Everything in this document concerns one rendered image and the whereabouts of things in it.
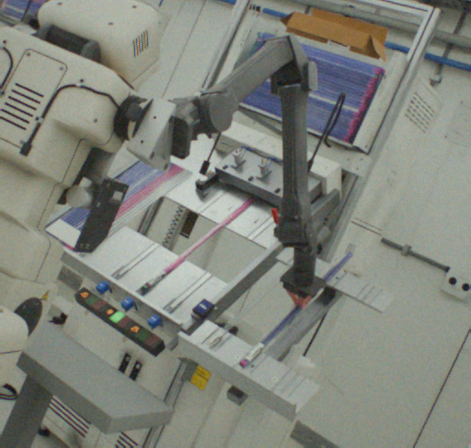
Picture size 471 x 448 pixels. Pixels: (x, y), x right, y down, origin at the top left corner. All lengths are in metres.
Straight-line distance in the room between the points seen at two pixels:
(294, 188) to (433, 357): 2.13
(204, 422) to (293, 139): 0.99
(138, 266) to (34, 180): 0.84
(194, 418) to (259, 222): 0.64
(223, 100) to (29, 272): 0.50
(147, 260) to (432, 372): 1.92
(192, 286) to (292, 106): 0.64
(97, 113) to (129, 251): 0.97
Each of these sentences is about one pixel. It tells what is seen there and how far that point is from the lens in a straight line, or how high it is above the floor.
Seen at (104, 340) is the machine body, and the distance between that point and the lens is 2.58.
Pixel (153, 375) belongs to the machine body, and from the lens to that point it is 2.44.
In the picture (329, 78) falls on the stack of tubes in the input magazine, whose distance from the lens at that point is 2.45.
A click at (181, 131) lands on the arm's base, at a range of 1.35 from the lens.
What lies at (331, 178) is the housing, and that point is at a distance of 2.31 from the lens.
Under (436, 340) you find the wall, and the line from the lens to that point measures 3.73.
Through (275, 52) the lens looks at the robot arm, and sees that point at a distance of 1.69.
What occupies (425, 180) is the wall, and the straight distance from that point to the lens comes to 3.85.
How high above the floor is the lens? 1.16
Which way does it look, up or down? 3 degrees down
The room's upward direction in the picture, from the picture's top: 24 degrees clockwise
